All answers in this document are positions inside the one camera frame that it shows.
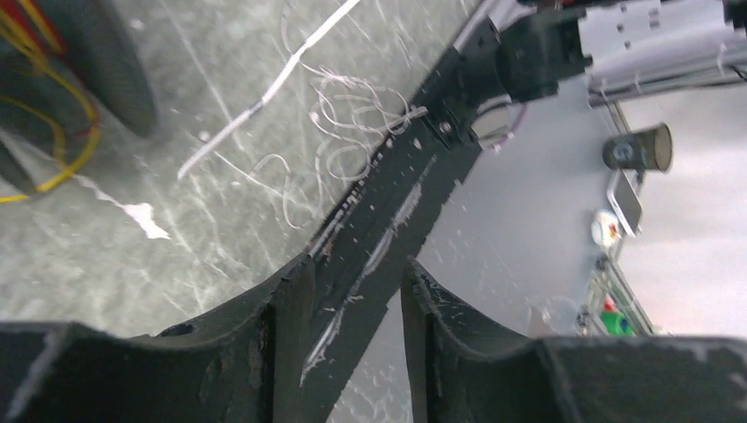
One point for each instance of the white smartphone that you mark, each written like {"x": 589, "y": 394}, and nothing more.
{"x": 625, "y": 202}

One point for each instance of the grey perforated cable spool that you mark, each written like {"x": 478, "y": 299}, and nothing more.
{"x": 60, "y": 62}

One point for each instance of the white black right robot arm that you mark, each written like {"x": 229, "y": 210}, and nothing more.
{"x": 622, "y": 49}

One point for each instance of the black roll of tape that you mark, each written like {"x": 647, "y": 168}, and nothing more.
{"x": 650, "y": 149}

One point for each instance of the green red small object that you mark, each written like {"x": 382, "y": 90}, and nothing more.
{"x": 614, "y": 321}

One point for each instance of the white round small object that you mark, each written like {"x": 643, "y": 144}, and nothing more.
{"x": 605, "y": 229}

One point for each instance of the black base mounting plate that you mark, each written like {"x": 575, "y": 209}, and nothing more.
{"x": 384, "y": 218}

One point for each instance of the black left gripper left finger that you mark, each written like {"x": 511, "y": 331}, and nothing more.
{"x": 240, "y": 362}

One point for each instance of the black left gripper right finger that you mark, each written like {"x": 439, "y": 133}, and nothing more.
{"x": 465, "y": 367}

